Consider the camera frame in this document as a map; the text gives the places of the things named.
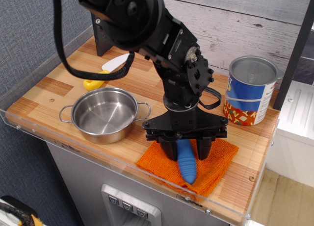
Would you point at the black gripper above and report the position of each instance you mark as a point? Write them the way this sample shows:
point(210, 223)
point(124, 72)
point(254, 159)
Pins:
point(194, 123)

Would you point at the blue handled metal fork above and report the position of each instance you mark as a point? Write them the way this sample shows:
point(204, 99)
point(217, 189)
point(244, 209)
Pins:
point(186, 161)

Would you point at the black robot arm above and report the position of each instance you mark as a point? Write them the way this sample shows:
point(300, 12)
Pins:
point(146, 27)

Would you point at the stainless steel pot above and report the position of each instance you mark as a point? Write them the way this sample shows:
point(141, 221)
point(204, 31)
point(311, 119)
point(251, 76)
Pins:
point(105, 115)

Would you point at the orange knitted cloth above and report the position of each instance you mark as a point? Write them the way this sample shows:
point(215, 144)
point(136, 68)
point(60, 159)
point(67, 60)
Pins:
point(209, 171)

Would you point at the blue soup can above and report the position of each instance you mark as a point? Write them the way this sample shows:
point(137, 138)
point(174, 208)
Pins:
point(250, 85)

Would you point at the grey toy fridge cabinet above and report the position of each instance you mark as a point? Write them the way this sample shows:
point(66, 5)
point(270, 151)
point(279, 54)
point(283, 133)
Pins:
point(105, 197)

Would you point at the white ridged side object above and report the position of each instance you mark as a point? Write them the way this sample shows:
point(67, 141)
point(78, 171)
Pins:
point(291, 153)

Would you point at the yellow black object bottom left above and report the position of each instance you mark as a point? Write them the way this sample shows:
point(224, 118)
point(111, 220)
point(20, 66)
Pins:
point(15, 213)

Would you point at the clear acrylic table guard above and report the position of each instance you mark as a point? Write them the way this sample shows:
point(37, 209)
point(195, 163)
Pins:
point(47, 163)

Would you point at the yellow handled white toy knife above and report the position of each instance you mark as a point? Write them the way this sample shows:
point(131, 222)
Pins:
point(107, 68)

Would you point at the black right vertical post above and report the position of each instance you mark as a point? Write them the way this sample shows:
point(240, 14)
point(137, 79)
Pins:
point(295, 56)

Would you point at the black vertical post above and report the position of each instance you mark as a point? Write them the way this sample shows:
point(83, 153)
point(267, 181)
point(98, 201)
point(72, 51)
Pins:
point(102, 43)
point(295, 56)

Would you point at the black left vertical post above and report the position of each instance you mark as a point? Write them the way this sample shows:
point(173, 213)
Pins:
point(102, 43)

